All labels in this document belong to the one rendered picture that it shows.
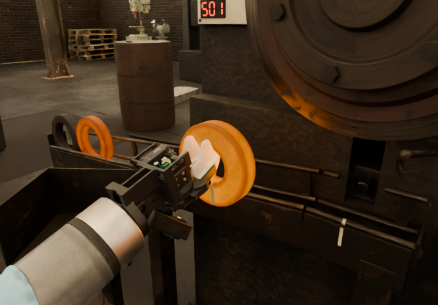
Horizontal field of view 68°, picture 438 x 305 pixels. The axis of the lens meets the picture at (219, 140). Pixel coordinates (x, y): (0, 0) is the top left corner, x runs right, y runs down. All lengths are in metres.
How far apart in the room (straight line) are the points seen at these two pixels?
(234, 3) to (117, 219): 0.59
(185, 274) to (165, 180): 1.15
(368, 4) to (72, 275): 0.47
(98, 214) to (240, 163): 0.23
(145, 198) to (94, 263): 0.11
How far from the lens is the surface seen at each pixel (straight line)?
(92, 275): 0.42
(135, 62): 3.29
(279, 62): 0.61
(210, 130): 0.55
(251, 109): 0.79
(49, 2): 7.41
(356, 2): 0.48
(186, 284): 1.54
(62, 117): 1.37
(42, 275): 0.41
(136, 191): 0.44
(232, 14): 0.84
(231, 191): 0.56
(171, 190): 0.46
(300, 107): 0.62
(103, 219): 0.43
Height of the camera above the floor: 1.06
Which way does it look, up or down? 20 degrees down
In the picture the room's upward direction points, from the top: straight up
